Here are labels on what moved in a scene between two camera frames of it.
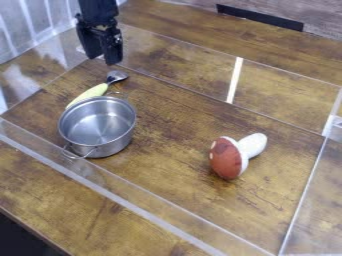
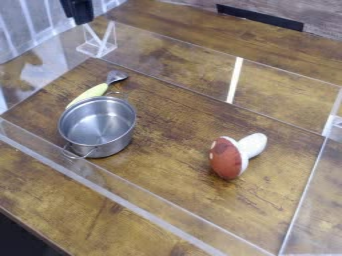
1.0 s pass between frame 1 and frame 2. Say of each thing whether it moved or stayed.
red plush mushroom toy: stayed
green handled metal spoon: stayed
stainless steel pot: stayed
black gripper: moved
